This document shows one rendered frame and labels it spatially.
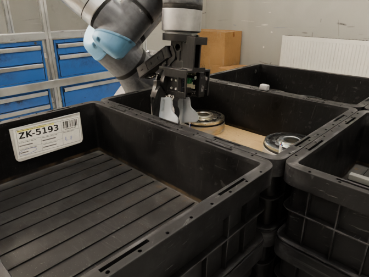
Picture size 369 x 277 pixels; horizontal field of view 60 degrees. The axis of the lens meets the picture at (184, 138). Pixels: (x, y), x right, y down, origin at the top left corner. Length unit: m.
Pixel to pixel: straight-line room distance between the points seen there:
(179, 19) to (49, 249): 0.42
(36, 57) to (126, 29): 1.79
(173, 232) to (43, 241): 0.23
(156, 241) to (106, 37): 0.47
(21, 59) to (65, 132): 1.79
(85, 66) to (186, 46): 2.03
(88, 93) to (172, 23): 2.07
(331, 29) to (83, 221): 3.61
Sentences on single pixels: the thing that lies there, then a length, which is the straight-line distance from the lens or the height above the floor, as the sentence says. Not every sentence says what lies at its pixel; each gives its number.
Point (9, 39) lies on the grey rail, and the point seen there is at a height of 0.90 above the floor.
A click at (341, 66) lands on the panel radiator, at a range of 3.74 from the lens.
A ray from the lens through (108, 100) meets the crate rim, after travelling 0.65.
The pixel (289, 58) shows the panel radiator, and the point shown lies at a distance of 3.95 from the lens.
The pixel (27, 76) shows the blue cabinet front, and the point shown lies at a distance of 2.42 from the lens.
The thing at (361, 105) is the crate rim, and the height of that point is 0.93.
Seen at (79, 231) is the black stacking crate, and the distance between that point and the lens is 0.46.
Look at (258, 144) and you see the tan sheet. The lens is 0.70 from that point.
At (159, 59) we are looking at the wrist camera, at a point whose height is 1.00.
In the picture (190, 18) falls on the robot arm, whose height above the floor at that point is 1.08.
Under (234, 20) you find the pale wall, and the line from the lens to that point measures 4.47.
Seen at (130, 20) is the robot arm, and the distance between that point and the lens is 0.67.
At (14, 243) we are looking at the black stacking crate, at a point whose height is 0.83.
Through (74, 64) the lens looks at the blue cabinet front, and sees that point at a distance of 2.55.
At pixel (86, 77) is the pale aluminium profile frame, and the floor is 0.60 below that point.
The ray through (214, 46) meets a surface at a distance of 4.12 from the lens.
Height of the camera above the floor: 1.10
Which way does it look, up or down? 23 degrees down
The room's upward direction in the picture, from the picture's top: straight up
